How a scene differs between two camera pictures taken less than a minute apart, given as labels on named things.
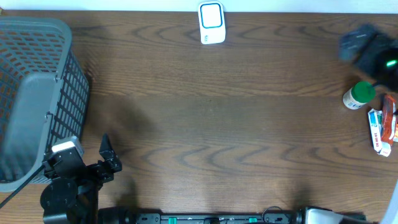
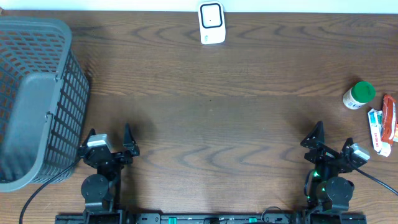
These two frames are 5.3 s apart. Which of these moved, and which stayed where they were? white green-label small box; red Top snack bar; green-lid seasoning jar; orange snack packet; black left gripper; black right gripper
Moved: black left gripper; black right gripper
Stayed: orange snack packet; red Top snack bar; green-lid seasoning jar; white green-label small box
